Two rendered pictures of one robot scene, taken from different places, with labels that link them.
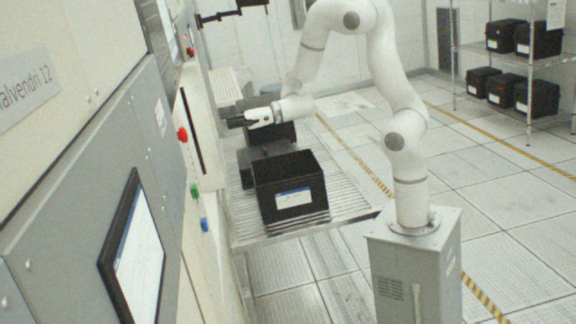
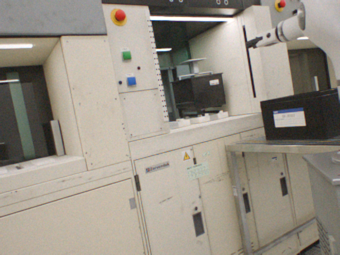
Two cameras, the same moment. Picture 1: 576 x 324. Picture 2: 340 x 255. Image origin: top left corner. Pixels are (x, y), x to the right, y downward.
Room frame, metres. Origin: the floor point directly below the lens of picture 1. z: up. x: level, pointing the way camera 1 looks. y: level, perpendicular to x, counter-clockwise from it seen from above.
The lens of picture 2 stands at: (0.64, -0.83, 0.95)
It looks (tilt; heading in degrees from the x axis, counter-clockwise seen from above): 3 degrees down; 65
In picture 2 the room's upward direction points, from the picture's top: 10 degrees counter-clockwise
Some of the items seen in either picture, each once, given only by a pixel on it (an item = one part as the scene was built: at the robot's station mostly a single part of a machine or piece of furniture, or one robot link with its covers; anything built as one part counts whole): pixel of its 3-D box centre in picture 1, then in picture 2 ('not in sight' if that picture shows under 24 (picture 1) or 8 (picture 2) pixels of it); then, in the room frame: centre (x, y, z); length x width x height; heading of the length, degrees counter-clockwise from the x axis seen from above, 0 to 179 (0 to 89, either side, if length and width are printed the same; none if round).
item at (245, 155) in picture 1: (266, 159); not in sight; (2.05, 0.11, 0.83); 0.29 x 0.29 x 0.13; 5
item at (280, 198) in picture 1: (288, 184); (310, 113); (1.69, 0.02, 0.85); 0.28 x 0.28 x 0.17; 5
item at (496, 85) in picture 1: (506, 90); not in sight; (3.89, -2.12, 0.31); 0.30 x 0.28 x 0.26; 6
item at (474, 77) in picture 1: (483, 82); not in sight; (4.26, -2.08, 0.31); 0.30 x 0.28 x 0.26; 4
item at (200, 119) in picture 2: not in sight; (202, 117); (1.53, 0.61, 0.89); 0.22 x 0.21 x 0.04; 96
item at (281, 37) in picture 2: (276, 112); (285, 31); (1.60, 0.01, 1.19); 0.09 x 0.03 x 0.08; 7
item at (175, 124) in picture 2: not in sight; (163, 125); (1.26, 0.58, 0.89); 0.22 x 0.21 x 0.04; 96
